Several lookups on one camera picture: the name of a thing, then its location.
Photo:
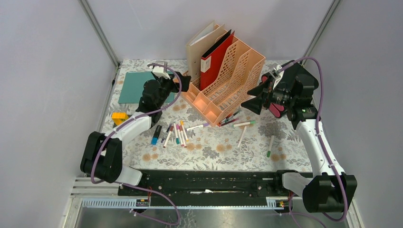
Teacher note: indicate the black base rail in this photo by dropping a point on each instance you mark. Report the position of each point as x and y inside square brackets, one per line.
[208, 186]

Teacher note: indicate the magenta gel pen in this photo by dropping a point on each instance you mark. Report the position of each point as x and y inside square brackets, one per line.
[229, 122]

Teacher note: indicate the right aluminium frame post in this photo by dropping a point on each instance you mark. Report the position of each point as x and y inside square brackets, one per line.
[325, 21]

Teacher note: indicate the peach plastic file organizer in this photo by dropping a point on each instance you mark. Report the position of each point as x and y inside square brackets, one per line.
[239, 73]

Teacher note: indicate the white marker dark green cap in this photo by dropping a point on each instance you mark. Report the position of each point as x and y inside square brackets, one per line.
[270, 146]

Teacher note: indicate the left aluminium frame post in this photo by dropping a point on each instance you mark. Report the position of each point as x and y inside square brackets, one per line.
[99, 32]

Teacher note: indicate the aluminium frame post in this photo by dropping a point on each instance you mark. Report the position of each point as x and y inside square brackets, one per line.
[325, 21]
[99, 32]

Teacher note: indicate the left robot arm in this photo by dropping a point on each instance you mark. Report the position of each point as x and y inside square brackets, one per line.
[103, 153]

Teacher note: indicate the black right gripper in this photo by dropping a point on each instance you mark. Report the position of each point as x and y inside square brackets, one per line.
[255, 104]

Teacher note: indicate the green gel pen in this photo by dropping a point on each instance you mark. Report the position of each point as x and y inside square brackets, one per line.
[233, 114]

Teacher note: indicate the grey slotted cable duct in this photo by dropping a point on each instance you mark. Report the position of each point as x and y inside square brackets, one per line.
[159, 203]

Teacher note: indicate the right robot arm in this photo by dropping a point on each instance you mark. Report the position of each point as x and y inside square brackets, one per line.
[330, 189]

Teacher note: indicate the white marker yellow cap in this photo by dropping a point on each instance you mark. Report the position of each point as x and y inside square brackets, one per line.
[184, 131]

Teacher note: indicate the yellow building block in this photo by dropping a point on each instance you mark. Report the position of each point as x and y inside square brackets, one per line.
[119, 117]

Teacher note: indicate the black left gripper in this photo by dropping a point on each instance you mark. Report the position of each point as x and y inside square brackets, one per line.
[185, 80]

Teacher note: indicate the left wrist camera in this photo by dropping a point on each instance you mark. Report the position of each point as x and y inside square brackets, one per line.
[160, 71]

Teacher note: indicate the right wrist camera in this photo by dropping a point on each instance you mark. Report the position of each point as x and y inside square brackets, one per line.
[276, 76]

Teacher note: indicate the orange gel pen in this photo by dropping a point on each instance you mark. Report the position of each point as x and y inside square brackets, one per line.
[225, 119]

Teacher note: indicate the white marker brown cap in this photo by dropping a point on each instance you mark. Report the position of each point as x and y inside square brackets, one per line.
[168, 136]

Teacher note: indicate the beige file binder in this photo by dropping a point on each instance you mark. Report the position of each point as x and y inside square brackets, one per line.
[199, 44]

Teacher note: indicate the black pink drawer unit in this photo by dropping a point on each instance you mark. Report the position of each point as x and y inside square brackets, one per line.
[291, 81]

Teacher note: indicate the white marker purple cap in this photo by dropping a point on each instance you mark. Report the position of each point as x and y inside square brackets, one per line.
[198, 126]

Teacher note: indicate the purple clear gel pen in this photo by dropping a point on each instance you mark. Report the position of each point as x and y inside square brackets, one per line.
[166, 133]

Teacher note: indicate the white marker pink cap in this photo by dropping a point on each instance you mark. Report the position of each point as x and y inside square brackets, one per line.
[179, 134]

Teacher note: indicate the teal file folder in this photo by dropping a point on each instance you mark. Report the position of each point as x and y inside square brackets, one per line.
[142, 86]

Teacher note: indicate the red file folder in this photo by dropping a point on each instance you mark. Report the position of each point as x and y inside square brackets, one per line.
[212, 59]

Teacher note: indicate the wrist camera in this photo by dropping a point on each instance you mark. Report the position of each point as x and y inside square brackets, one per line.
[276, 76]
[160, 71]

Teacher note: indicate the white marker teal cap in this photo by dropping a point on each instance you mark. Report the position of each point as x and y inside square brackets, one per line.
[177, 139]

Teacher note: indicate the white marker red-brown cap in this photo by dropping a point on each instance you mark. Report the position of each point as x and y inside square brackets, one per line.
[242, 136]

